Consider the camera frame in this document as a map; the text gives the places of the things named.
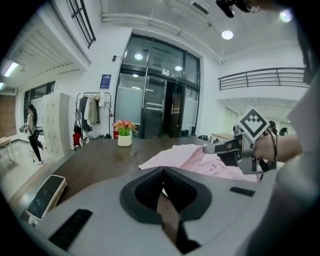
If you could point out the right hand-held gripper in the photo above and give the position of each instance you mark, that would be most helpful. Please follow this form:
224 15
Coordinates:
253 122

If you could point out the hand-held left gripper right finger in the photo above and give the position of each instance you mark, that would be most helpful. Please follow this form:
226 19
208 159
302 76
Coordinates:
225 212

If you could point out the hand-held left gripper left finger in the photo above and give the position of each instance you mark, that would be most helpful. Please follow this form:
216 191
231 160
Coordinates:
112 225

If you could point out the pink robe garment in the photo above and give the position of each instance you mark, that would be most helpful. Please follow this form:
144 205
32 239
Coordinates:
170 157

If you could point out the person's right forearm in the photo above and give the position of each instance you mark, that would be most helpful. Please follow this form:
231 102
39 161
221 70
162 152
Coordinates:
287 148

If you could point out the person's right hand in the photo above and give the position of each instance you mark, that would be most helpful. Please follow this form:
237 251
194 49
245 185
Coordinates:
265 147

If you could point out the smartphone on white power bank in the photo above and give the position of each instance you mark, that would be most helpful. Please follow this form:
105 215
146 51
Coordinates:
46 195

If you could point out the white pot of pink flowers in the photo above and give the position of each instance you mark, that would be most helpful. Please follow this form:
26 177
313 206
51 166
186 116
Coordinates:
124 140

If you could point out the black balcony railing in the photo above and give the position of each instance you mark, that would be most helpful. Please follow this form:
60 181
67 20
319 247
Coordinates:
262 78

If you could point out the black framed glass door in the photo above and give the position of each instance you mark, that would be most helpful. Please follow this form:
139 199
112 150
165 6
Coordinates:
130 105

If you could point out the red bag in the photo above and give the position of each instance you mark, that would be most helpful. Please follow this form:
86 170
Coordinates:
77 140

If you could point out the coat rack with clothes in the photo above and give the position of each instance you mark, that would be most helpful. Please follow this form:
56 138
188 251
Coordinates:
91 112

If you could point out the white locker cabinet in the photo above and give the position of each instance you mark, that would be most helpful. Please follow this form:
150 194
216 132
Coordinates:
55 125

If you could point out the round ceiling light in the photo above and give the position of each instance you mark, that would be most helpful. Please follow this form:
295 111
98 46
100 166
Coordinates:
285 15
227 34

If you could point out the ceiling air conditioner vent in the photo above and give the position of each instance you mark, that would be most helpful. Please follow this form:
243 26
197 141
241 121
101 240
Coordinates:
200 6

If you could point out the person's head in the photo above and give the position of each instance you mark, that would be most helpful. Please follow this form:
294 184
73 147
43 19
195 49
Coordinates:
253 7

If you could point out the light wooden table white frame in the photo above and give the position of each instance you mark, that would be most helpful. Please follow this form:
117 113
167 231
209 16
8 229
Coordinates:
222 136

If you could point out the blue wall sign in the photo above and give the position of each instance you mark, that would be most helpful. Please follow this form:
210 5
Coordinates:
105 81

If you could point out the black wall sensor box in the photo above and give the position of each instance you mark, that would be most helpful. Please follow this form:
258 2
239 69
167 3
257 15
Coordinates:
114 57

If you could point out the black head camera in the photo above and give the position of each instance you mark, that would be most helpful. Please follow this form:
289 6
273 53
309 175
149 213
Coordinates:
226 6

